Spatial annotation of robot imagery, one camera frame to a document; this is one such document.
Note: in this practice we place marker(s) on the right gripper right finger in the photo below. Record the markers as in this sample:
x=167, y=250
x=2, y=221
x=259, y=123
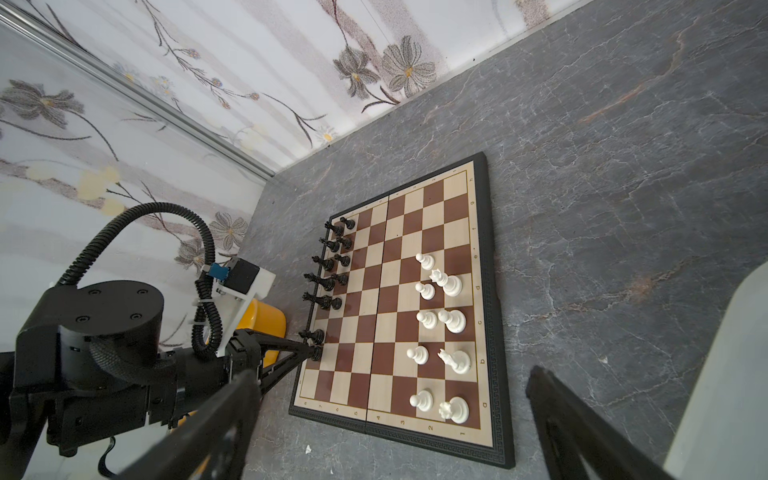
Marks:
x=572, y=435

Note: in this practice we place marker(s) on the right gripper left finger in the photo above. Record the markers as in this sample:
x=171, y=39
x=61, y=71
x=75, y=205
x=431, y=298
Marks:
x=213, y=442

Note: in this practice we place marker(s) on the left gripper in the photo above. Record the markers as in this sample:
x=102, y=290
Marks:
x=247, y=349

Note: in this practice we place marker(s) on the black bishop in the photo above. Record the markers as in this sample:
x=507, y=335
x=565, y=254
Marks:
x=325, y=264
x=314, y=337

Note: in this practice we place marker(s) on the yellow plastic tray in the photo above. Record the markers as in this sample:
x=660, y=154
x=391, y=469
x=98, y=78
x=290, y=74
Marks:
x=264, y=318

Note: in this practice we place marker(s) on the brown folding chess board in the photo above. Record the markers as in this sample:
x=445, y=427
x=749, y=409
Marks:
x=364, y=378

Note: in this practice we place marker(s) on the white plastic tray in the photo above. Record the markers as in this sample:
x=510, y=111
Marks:
x=723, y=432

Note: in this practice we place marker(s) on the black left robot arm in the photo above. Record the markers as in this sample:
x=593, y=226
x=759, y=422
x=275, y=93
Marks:
x=87, y=366

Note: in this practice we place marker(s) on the black king on board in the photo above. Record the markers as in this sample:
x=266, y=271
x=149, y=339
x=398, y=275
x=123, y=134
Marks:
x=324, y=302

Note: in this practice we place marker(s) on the black queen on board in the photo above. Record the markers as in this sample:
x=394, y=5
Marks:
x=328, y=284

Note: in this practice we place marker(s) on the black bishop on board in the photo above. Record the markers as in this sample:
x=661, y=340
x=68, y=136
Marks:
x=325, y=264

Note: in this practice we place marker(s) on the black knight on board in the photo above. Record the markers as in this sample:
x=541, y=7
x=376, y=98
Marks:
x=332, y=245

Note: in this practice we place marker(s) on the black rook on board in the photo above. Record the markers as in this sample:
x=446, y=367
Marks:
x=337, y=230

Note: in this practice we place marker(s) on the white pawn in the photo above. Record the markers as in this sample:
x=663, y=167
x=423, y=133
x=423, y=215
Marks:
x=426, y=261
x=428, y=319
x=418, y=354
x=423, y=400
x=426, y=291

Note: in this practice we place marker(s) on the white rook piece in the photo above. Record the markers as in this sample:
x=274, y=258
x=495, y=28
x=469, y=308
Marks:
x=456, y=410

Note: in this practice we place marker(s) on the white knight piece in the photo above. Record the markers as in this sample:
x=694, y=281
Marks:
x=458, y=361

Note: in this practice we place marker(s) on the white bishop piece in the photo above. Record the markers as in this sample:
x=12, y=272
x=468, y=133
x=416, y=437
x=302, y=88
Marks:
x=454, y=320

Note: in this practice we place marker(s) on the white king piece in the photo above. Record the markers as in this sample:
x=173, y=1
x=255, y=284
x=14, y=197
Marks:
x=451, y=284

